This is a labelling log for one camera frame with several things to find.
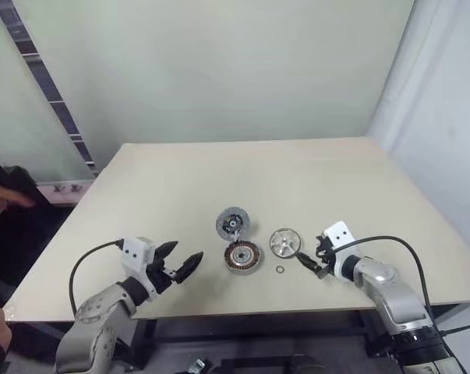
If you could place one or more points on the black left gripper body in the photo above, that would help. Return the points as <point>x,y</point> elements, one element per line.
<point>160,276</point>

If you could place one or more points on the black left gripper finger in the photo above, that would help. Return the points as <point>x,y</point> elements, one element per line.
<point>188,267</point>
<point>167,250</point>

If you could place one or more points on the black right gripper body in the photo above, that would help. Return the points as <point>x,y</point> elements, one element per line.
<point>326,255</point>

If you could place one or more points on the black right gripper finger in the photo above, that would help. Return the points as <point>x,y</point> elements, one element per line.
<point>309,262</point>
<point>322,274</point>

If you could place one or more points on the silver spoked rotor cap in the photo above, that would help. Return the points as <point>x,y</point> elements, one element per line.
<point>285,242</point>

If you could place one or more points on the copper wound motor stator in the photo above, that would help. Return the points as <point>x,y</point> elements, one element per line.
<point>254,259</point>

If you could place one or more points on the grey motor cover with circuit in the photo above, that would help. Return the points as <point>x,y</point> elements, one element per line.
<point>242,222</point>

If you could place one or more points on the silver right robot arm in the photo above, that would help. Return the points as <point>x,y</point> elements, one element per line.
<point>394,300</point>

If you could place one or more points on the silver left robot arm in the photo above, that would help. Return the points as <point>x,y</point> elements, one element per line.
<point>98,315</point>

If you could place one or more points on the small grey clip object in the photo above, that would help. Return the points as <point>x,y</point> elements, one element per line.
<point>197,366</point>

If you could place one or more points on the pink patterned board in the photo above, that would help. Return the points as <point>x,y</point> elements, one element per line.
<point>63,192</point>

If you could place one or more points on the black antenna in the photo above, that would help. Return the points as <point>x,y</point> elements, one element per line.
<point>458,329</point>

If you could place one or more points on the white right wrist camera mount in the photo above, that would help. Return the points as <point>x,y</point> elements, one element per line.
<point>340,233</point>

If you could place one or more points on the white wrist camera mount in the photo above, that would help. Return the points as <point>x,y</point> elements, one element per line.
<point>135,253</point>
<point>340,233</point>

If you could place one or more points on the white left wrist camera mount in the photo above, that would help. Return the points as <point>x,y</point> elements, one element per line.
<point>135,253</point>

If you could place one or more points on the black metal table frame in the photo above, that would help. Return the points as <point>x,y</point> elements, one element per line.
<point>258,335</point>

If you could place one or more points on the dark patterned wall strip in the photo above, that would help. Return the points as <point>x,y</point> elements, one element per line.
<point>47,82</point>

